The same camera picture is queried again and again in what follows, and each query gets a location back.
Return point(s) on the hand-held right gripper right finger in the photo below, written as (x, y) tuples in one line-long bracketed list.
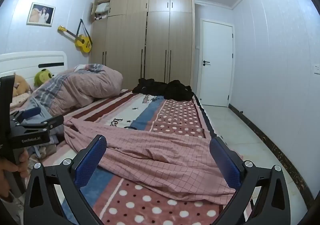
[(225, 165)]

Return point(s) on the white wall socket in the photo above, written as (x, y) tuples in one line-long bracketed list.
[(317, 69)]

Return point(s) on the striped dotted printed blanket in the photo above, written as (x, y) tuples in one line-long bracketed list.
[(175, 115)]

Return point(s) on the white packet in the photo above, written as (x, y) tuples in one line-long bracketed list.
[(102, 9)]

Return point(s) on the pink striped quilt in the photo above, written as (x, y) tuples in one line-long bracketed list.
[(87, 87)]

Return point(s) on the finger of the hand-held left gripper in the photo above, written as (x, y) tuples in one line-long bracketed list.
[(32, 112), (47, 123)]

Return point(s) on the pink checked pants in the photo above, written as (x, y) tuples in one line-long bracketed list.
[(162, 165)]

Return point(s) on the light blue grey clothes pile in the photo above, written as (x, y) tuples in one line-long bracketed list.
[(35, 102)]

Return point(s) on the white bed headboard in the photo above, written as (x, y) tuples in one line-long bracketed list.
[(30, 61)]

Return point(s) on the pink patterned pillow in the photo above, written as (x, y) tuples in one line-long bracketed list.
[(20, 100)]

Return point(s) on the black clothes pile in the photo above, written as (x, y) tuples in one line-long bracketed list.
[(178, 91), (150, 86)]

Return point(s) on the white door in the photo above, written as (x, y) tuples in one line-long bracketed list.
[(216, 65)]

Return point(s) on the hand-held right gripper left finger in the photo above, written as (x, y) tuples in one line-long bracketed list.
[(91, 162)]

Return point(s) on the yellow guitar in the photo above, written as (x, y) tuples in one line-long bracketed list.
[(82, 41)]

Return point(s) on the beige wooden wardrobe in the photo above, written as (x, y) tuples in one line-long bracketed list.
[(157, 40)]

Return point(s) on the framed wall picture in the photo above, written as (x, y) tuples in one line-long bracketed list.
[(41, 14)]

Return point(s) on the brown plush toy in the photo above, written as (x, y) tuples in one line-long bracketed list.
[(21, 85)]

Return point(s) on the person's left hand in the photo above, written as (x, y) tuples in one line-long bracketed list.
[(7, 172)]

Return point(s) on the beige cloth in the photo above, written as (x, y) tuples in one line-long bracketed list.
[(50, 151)]

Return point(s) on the green plush toy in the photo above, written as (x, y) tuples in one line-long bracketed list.
[(42, 77)]

